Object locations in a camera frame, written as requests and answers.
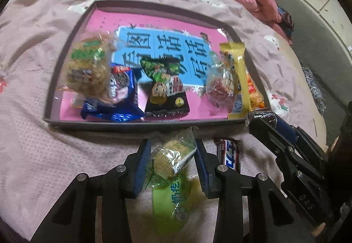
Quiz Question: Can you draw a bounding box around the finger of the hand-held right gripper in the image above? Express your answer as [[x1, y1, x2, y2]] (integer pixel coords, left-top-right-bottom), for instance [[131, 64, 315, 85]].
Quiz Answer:
[[275, 115, 328, 167], [248, 118, 306, 181]]

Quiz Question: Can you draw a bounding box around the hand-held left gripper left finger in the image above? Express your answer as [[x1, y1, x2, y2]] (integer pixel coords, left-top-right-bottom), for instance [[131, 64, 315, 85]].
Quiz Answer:
[[30, 139, 152, 243]]

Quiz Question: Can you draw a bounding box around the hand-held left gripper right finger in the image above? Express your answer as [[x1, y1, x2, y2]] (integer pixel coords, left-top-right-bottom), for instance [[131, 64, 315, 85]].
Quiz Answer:
[[193, 139, 306, 243]]

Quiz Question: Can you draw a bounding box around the shiny black snack wrapper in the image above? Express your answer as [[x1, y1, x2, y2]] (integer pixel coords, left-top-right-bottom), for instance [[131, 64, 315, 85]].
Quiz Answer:
[[246, 111, 277, 122]]

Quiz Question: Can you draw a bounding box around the small clear biscuit packet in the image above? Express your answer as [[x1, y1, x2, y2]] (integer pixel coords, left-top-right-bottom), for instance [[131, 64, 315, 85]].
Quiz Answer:
[[150, 127, 198, 177]]

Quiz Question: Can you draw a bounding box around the brown chocolate bar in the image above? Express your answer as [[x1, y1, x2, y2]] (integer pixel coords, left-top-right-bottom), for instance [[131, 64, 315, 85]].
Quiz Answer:
[[214, 137, 242, 172]]

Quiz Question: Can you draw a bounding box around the light green snack packet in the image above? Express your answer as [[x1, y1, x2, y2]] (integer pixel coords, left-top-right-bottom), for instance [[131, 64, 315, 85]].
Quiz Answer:
[[146, 169, 209, 223]]

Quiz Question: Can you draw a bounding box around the orange snack packet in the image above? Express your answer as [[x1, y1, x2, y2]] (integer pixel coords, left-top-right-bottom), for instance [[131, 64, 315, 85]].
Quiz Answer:
[[246, 74, 266, 110]]

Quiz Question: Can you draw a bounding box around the grey cardboard box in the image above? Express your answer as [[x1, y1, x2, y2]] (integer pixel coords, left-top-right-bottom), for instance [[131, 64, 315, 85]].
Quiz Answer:
[[42, 0, 271, 131]]

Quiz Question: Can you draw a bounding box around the yellow snack packet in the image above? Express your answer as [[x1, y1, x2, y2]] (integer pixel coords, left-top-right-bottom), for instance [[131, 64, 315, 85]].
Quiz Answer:
[[219, 42, 251, 120]]

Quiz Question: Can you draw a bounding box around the green pea snack packet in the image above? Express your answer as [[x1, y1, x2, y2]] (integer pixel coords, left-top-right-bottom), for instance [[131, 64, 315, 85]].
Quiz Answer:
[[140, 56, 190, 117]]

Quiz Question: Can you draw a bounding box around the large clear rice cracker packet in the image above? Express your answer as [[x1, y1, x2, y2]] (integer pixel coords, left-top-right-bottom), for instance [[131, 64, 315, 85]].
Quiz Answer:
[[62, 35, 117, 103]]

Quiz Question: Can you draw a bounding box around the black white patterned cloth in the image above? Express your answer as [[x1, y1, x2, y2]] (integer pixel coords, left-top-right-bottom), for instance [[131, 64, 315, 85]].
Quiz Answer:
[[302, 67, 326, 114]]

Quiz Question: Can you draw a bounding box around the red candy in clear wrapper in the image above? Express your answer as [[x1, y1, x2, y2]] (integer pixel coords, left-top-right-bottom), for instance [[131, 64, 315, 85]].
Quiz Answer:
[[205, 63, 237, 109]]

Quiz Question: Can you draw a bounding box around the blue cookie packet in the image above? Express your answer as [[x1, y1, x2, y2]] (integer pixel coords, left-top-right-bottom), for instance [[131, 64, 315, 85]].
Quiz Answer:
[[71, 63, 146, 122]]

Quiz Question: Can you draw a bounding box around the grey mat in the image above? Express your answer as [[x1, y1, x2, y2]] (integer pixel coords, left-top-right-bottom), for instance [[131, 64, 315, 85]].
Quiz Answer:
[[269, 0, 352, 150]]

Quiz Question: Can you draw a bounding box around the dark blue patterned cloth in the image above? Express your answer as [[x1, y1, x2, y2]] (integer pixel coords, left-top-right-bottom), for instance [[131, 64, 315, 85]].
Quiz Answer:
[[276, 5, 295, 46]]

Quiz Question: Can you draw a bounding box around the pink and blue book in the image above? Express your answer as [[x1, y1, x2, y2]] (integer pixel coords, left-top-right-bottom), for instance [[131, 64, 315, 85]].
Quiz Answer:
[[59, 9, 231, 120]]

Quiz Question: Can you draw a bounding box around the printed pink bedsheet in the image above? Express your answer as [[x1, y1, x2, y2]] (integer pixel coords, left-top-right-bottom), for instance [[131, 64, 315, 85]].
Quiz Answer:
[[0, 0, 328, 243]]

